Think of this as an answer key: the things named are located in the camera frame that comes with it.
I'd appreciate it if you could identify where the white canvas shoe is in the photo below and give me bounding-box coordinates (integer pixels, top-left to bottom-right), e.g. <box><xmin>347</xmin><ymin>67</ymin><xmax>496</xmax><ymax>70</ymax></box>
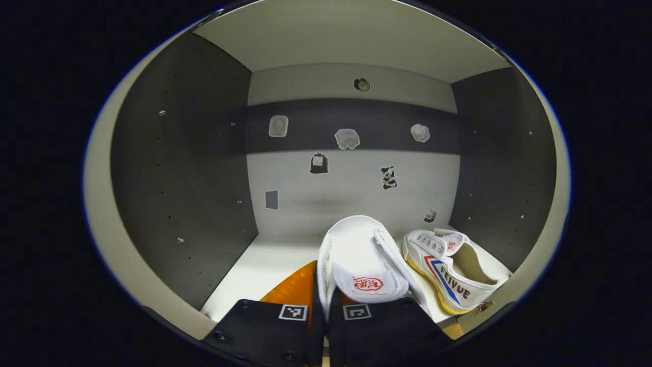
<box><xmin>401</xmin><ymin>228</ymin><xmax>513</xmax><ymax>316</ymax></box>
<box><xmin>317</xmin><ymin>215</ymin><xmax>431</xmax><ymax>319</ymax></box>

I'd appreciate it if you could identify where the white shoe cabinet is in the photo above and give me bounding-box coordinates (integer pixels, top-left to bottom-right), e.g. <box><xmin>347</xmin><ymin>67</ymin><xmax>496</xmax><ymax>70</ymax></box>
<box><xmin>110</xmin><ymin>0</ymin><xmax>557</xmax><ymax>327</ymax></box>

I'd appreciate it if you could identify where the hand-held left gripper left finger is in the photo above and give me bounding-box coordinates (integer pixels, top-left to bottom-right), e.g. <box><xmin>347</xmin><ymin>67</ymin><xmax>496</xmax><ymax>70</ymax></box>
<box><xmin>204</xmin><ymin>261</ymin><xmax>325</xmax><ymax>367</ymax></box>

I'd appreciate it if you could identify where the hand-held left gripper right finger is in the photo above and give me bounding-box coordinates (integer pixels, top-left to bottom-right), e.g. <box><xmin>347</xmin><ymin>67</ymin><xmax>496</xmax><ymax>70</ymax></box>
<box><xmin>328</xmin><ymin>293</ymin><xmax>455</xmax><ymax>367</ymax></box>

